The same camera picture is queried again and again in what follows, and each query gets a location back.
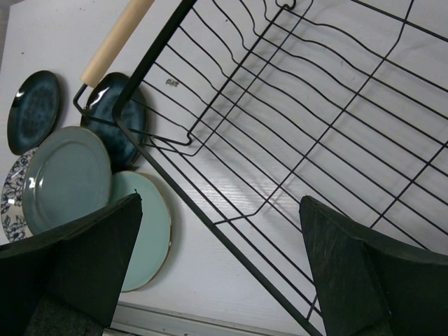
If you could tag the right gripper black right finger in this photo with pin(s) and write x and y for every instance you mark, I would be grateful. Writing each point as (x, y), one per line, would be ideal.
(368, 283)

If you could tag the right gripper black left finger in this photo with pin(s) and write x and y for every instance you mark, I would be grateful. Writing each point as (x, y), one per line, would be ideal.
(67, 281)

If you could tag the light teal flower plate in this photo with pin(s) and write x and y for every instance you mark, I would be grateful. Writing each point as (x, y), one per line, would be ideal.
(155, 233)

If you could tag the large grey-blue plate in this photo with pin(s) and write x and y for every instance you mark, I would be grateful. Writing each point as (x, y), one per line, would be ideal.
(68, 177)

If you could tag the dark blue plate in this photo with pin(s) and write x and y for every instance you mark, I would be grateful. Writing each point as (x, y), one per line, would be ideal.
(34, 111)
(100, 105)

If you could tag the blue floral white plate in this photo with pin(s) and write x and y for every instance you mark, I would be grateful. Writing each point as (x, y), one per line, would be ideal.
(12, 217)

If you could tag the aluminium table rail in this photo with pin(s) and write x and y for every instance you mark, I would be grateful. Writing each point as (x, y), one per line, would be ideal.
(139, 320)

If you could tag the black wire dish rack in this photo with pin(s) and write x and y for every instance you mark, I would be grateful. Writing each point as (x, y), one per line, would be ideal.
(253, 105)

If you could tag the wooden rack handle far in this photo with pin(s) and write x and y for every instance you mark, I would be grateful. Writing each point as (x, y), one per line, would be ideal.
(115, 40)

